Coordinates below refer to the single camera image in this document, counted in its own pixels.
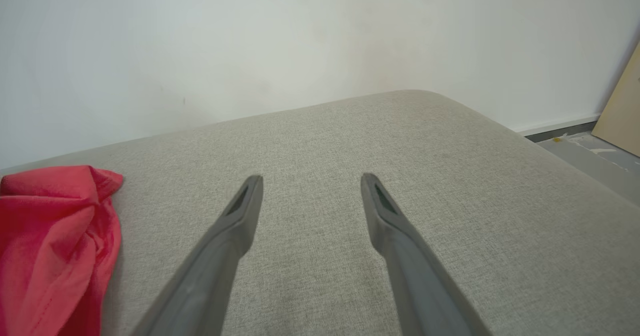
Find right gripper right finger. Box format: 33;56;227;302
361;172;493;336

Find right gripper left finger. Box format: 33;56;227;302
131;175;264;336

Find red shorts with striped trim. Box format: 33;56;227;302
0;165;124;336

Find beige wooden board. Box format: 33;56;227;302
591;41;640;158

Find white wall baseboard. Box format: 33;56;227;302
512;113;601;137

